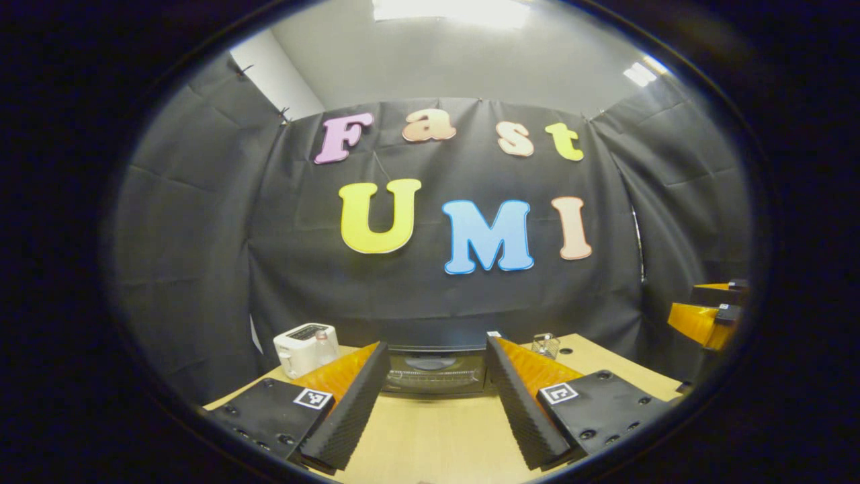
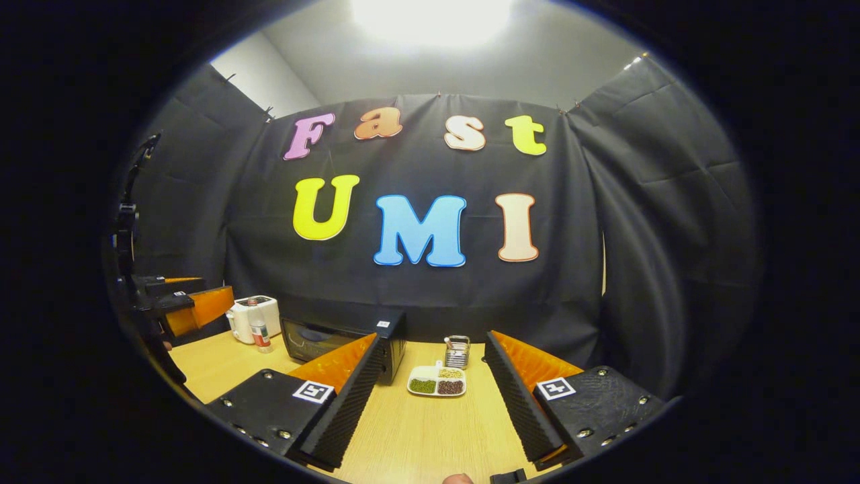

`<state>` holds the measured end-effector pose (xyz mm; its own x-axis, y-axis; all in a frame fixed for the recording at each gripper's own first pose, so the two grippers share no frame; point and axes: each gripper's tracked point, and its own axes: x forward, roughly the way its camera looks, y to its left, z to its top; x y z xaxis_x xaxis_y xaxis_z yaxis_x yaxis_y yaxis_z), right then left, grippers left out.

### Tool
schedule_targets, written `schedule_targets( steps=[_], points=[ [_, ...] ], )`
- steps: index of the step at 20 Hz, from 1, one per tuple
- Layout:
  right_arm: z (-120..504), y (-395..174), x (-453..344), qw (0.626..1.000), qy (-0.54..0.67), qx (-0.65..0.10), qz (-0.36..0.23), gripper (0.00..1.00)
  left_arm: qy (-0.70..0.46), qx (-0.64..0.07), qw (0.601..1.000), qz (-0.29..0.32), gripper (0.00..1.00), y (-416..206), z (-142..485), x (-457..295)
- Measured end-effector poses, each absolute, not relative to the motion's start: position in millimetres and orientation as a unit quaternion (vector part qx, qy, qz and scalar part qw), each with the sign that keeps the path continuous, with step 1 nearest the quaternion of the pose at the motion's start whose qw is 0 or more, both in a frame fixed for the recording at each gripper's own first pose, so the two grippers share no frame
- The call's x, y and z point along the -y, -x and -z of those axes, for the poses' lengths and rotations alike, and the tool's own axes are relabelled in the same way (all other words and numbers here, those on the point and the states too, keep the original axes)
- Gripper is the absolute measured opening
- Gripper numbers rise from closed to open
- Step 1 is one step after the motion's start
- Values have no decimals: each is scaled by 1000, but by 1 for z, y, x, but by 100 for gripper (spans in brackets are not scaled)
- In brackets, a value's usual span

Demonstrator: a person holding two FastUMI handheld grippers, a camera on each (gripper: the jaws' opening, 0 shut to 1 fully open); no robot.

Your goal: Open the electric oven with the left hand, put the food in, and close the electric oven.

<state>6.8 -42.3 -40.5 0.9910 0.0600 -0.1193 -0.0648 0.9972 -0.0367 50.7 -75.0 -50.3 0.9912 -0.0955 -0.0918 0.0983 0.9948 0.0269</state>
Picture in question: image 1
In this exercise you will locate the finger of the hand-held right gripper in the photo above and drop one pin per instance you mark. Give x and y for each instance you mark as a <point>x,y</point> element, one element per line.
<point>725,292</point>
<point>699,323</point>

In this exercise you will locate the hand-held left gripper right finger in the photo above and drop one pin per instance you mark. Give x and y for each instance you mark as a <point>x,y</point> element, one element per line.
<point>521,410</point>

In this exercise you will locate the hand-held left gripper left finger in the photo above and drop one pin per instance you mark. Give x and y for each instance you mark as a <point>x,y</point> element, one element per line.
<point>353,410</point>

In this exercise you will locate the black electric oven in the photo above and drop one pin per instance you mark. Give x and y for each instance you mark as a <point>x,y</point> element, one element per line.
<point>433,373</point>

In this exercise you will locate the clear plastic bottle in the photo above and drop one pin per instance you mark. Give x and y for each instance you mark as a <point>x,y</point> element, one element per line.
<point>324,346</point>

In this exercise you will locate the white toaster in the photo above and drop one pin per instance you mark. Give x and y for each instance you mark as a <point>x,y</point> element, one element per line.
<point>295,349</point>

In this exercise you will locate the thin pale pole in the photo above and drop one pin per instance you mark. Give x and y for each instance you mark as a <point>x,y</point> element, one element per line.
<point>639,242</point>

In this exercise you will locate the black backdrop cloth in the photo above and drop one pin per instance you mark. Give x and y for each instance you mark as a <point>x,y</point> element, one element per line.
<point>302,269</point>

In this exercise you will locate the small ceiling light panel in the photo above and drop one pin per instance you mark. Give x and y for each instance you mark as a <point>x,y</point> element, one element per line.
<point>645,70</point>

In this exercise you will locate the large ceiling light panel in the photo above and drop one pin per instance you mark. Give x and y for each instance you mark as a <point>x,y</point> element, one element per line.
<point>450,10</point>

